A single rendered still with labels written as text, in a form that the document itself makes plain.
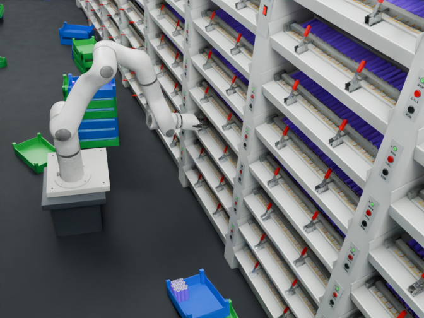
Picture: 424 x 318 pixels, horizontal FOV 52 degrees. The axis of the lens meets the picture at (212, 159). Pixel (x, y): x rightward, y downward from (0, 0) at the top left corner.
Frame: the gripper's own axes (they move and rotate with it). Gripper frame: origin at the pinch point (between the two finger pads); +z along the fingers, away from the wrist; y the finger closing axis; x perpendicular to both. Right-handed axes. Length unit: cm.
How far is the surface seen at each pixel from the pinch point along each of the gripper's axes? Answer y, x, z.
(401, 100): 116, 75, -19
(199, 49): -14.5, 34.5, -6.8
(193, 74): -16.0, 19.7, -5.4
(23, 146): -90, -75, -79
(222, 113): 15.6, 14.3, -1.2
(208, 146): 12.5, -7.9, -1.1
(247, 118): 47, 30, -10
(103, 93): -75, -24, -34
